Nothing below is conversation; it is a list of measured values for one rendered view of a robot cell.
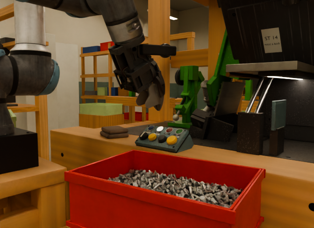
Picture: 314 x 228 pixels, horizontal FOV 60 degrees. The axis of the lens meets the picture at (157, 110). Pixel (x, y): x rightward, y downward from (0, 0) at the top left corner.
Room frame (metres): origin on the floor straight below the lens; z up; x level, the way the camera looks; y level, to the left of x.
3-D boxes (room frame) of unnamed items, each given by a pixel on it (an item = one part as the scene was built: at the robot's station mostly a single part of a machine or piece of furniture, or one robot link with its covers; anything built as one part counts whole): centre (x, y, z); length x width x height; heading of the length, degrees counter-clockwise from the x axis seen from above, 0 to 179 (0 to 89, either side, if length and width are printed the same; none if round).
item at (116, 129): (0.97, 0.15, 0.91); 0.10 x 0.08 x 0.03; 27
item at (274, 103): (0.72, -0.32, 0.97); 0.10 x 0.02 x 0.14; 140
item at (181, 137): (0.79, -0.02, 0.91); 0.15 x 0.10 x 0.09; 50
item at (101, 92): (7.25, 1.11, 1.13); 2.48 x 0.54 x 2.27; 51
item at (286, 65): (0.77, -0.35, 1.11); 0.39 x 0.16 x 0.03; 140
